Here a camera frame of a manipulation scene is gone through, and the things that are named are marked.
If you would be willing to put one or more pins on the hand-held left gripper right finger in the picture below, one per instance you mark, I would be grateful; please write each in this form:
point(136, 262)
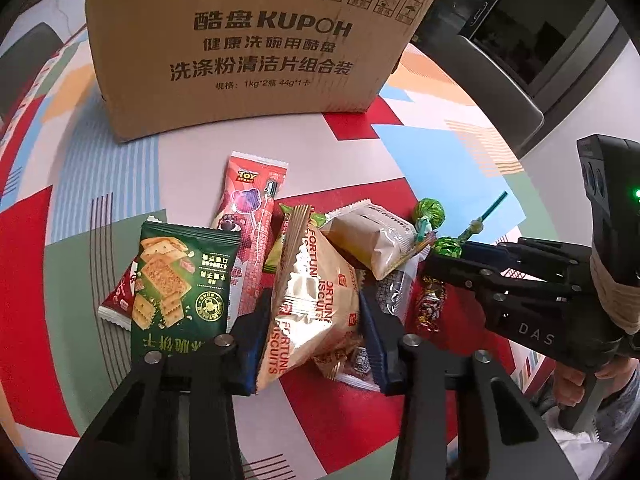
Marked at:
point(374, 342)

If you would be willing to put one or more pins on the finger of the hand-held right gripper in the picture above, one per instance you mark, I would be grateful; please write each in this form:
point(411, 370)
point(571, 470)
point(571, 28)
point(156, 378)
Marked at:
point(450, 270)
point(482, 251)

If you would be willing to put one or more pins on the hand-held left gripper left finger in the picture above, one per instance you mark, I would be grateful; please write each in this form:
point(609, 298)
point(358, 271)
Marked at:
point(246, 360)

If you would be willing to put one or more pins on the red gold candy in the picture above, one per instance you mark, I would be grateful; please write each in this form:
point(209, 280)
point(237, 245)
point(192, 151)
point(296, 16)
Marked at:
point(429, 305)

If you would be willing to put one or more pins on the silver snack bar packet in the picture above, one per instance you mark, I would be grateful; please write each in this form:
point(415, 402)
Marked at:
point(395, 290)

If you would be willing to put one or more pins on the beige biscuit packet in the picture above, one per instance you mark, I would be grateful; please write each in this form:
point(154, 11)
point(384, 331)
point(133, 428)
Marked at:
point(305, 300)

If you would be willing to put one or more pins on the brown cardboard box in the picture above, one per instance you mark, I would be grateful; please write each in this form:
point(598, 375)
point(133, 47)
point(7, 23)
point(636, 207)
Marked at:
point(250, 35)

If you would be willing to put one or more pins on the person's right hand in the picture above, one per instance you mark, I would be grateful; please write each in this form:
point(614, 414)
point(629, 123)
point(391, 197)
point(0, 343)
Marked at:
point(570, 390)

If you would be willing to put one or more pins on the green wrapped lollipop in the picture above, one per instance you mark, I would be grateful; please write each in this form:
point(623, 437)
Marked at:
point(432, 212)
point(446, 247)

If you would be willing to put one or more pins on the white orange snack packet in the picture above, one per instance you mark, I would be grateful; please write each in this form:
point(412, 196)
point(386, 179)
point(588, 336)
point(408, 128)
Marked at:
point(357, 366)

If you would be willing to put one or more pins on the tan pastry packet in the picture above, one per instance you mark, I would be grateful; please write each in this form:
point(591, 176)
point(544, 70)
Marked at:
point(370, 240)

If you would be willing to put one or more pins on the green cracker packet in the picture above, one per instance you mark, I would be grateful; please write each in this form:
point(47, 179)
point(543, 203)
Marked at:
point(180, 280)

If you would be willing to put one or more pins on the yellow-green snack packet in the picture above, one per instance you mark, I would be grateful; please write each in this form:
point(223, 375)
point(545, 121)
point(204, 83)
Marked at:
point(278, 251)

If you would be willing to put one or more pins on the small red snack packet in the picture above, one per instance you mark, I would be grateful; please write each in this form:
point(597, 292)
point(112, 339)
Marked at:
point(119, 301)

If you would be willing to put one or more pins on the red cartoon lollipop packet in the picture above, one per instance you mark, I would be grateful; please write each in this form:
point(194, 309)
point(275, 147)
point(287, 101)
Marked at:
point(250, 200)

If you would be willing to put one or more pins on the person's grey clothing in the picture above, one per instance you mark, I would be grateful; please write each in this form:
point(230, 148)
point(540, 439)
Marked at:
point(610, 410)

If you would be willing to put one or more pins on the dark glass sliding door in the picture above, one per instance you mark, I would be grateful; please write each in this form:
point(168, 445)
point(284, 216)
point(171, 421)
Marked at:
point(525, 20)

